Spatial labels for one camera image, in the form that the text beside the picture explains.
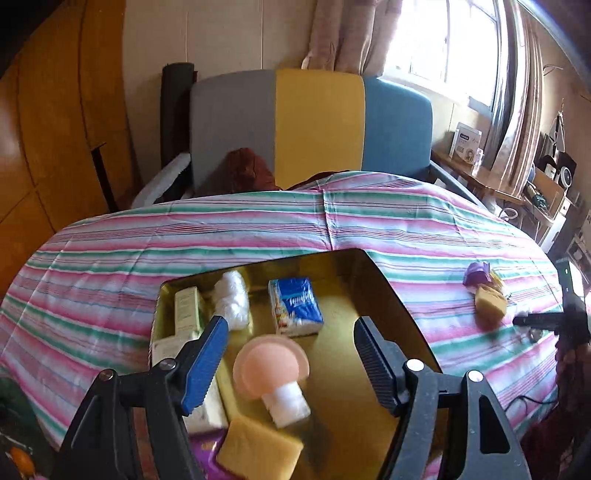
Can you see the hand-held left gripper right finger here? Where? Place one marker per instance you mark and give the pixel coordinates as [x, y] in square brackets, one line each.
[374, 364]

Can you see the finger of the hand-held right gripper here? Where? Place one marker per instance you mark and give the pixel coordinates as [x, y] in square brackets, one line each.
[535, 320]

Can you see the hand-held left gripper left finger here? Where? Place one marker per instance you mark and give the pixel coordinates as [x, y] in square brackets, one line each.
[205, 364]

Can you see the yellow sponge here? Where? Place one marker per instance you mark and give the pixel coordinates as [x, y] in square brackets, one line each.
[254, 450]
[490, 303]

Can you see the peach mushroom toy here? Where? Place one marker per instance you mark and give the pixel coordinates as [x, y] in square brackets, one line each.
[268, 369]

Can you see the gold tray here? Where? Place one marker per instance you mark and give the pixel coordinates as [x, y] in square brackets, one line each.
[341, 300]

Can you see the purple snack packet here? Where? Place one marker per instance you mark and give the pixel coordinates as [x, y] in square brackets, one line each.
[205, 450]
[478, 274]

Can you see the white plastic wad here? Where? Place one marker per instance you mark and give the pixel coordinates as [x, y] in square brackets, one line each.
[233, 295]

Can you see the blue tissue pack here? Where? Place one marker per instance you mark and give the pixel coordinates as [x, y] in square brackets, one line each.
[295, 307]

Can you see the person's right hand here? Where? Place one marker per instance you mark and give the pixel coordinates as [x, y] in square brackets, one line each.
[569, 369]

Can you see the cardboard box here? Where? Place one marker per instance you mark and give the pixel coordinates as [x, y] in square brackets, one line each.
[549, 191]

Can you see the cluttered wooden shelf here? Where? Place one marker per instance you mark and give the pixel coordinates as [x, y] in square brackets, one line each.
[568, 166]

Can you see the striped bed sheet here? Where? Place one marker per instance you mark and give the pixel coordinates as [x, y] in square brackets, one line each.
[184, 230]

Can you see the wooden side table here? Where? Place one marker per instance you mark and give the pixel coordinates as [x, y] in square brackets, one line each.
[485, 177]

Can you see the white printed box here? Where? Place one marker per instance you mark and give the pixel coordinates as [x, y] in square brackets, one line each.
[465, 143]

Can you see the dark patterned cloth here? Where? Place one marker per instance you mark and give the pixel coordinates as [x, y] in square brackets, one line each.
[18, 424]

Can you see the dark red cloth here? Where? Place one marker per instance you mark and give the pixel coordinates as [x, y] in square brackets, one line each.
[244, 170]

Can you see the beige curtain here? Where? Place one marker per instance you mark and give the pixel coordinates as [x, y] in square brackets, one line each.
[519, 92]
[351, 32]

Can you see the grey yellow blue sofa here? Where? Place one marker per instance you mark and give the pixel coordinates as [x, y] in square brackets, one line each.
[318, 120]

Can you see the window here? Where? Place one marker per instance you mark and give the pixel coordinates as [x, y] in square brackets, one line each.
[443, 46]

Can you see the wooden wardrobe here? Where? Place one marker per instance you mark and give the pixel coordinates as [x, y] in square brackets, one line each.
[55, 115]

